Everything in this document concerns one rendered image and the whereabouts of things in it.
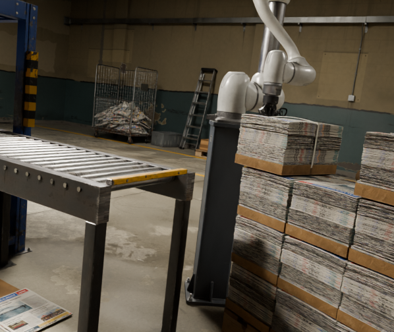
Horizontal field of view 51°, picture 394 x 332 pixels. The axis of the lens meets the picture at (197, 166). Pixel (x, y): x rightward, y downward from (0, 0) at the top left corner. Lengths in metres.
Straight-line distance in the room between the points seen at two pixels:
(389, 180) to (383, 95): 6.92
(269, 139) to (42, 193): 0.92
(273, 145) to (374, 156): 0.44
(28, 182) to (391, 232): 1.24
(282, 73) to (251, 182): 0.54
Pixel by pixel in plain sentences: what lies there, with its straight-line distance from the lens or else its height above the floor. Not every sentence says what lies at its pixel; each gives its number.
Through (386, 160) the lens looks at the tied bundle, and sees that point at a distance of 1.48.
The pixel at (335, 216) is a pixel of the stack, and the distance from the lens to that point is 1.59.
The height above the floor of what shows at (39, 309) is 0.01.
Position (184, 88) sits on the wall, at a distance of 9.96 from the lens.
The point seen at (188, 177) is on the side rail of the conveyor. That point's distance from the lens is 1.69.
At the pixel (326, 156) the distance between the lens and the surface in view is 1.93.
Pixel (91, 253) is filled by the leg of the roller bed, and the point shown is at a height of 0.58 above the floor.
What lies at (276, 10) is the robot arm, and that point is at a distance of 2.37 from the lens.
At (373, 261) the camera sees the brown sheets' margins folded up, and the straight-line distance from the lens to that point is 1.53.
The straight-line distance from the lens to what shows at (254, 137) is 1.82.
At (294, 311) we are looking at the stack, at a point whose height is 0.31.
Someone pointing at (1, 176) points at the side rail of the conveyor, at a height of 0.74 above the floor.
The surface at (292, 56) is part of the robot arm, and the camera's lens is 2.15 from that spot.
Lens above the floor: 1.09
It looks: 9 degrees down
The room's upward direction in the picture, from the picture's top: 7 degrees clockwise
